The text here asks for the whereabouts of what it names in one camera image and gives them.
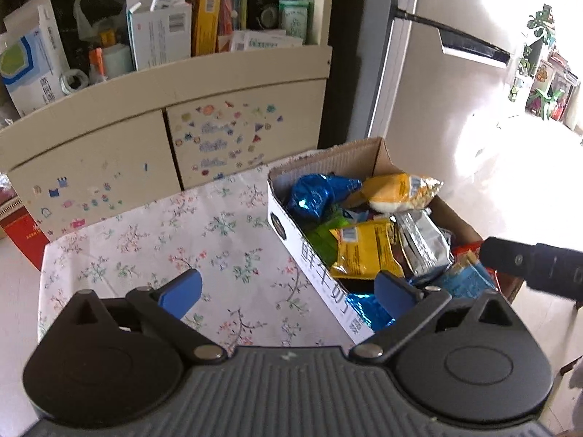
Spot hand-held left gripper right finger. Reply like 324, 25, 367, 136
348, 269, 517, 365

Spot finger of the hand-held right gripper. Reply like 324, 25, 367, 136
480, 236, 538, 290

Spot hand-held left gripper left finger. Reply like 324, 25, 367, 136
59, 268, 228, 365

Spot blue foil snack bag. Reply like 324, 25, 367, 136
346, 292, 395, 331
286, 174, 363, 219

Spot blue snack packet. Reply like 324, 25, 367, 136
444, 252, 499, 294

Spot orange red snack packet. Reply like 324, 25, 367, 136
453, 240, 486, 256

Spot yellow snack packet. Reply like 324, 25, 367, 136
329, 219, 405, 279

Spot silver snack packet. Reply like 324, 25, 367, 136
395, 209, 455, 276

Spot green snack packet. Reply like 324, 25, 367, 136
304, 223, 347, 267

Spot yellow bread packet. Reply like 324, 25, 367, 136
351, 172, 445, 214

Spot white printed cardboard box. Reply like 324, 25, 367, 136
266, 137, 524, 344

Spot floral tablecloth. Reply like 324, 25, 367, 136
36, 148, 379, 351

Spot wooden cabinet with stickers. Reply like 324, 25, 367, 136
0, 0, 333, 242

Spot red patterned box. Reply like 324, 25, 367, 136
0, 193, 51, 269

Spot white refrigerator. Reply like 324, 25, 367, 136
367, 0, 559, 183

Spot clear tape roll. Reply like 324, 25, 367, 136
59, 69, 89, 92

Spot green plant stickers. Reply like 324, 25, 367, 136
508, 4, 581, 123

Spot white roll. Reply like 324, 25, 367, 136
101, 43, 134, 76

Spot white box with barcode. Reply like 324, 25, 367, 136
125, 0, 193, 72

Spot flat white box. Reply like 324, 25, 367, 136
229, 28, 305, 52

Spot yellow box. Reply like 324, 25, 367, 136
190, 0, 222, 56

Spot white blue carton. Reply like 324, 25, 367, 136
0, 0, 71, 119

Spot colourful pen pack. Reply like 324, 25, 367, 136
214, 0, 250, 37

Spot green glass bottle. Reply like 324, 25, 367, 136
279, 0, 315, 45

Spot clear plastic bag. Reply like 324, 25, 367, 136
73, 0, 128, 44

